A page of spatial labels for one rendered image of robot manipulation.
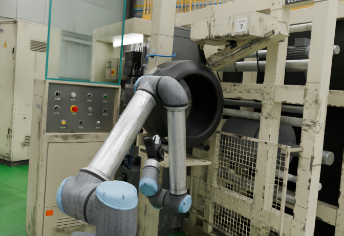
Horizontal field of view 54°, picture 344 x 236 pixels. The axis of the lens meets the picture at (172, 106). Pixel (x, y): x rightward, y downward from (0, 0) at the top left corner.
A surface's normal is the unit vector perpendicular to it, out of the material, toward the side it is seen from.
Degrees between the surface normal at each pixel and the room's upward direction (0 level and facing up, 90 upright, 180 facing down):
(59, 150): 90
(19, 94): 90
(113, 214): 93
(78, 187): 46
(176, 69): 53
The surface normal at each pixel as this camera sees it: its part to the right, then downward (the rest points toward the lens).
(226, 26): -0.83, -0.04
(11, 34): -0.56, 0.00
